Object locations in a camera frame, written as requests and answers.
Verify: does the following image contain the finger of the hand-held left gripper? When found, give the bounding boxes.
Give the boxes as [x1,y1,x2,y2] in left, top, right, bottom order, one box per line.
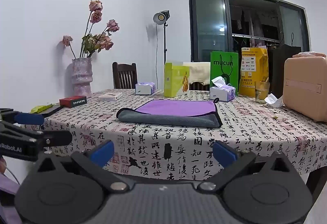
[0,121,73,149]
[0,108,45,125]

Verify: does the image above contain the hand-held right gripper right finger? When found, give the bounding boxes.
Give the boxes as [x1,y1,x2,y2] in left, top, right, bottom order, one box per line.
[198,140,292,194]

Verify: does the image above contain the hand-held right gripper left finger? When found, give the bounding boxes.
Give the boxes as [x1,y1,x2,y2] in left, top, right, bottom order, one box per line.
[36,140,129,192]

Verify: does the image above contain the purple and grey towel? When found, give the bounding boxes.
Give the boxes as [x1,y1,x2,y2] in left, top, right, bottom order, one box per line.
[116,99,223,128]

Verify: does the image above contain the yellow-green packet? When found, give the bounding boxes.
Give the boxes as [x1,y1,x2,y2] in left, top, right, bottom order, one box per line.
[30,103,61,114]

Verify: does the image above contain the black flat device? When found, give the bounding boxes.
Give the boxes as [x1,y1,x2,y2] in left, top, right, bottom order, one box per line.
[38,106,63,118]

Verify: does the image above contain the calligraphy print tablecloth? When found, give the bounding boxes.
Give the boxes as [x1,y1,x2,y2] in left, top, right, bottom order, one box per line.
[24,89,327,184]

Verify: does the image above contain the red and black box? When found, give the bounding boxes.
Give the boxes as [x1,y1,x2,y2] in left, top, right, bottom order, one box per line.
[59,96,87,108]

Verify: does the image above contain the purple clothing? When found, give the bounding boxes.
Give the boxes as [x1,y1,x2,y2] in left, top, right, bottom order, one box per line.
[0,174,21,224]

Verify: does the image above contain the white flat box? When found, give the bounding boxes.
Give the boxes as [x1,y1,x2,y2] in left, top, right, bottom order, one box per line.
[98,93,123,101]

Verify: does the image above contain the purple white tissue pack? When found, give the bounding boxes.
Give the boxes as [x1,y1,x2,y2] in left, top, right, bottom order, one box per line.
[135,82,156,96]
[209,76,236,102]

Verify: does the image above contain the pink speckled ceramic vase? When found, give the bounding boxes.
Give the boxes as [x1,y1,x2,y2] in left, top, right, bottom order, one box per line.
[71,58,93,99]

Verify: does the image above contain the clear drinking glass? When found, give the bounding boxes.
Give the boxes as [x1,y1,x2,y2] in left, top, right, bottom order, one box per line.
[255,81,271,104]

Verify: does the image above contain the dark wooden chair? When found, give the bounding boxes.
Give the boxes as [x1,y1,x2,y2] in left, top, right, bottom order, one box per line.
[112,62,138,90]
[189,82,211,91]

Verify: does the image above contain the crumpled white paper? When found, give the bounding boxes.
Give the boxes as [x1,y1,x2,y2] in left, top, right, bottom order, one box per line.
[264,93,284,107]

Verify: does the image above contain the cream cloth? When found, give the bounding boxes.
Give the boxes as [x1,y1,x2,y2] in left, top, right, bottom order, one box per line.
[183,62,211,85]

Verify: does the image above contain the yellow paper bag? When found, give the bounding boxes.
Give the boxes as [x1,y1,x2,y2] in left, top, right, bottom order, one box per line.
[238,47,269,98]

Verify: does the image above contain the yellow-green cardboard box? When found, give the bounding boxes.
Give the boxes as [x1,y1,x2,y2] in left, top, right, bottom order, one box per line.
[164,61,191,98]

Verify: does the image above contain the green paper bag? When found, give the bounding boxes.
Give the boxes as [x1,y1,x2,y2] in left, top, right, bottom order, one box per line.
[210,51,239,96]

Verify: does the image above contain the black paper bag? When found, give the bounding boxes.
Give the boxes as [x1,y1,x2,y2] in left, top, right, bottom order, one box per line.
[267,33,302,98]

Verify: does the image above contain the dried pink roses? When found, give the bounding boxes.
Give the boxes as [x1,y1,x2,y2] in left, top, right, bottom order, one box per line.
[63,0,120,59]

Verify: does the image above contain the pink hard case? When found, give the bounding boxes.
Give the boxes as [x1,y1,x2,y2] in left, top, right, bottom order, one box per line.
[283,56,327,123]

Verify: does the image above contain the dark framed sliding window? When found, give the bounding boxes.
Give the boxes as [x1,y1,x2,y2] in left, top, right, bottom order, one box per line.
[188,0,311,64]

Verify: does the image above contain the pink flat packet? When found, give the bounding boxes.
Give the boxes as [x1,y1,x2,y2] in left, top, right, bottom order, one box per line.
[292,52,327,58]

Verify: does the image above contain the hanging clothes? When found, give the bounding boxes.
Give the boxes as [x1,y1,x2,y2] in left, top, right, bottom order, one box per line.
[235,7,265,38]

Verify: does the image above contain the studio light on stand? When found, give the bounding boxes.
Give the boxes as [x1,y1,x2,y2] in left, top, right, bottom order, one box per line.
[153,10,171,66]

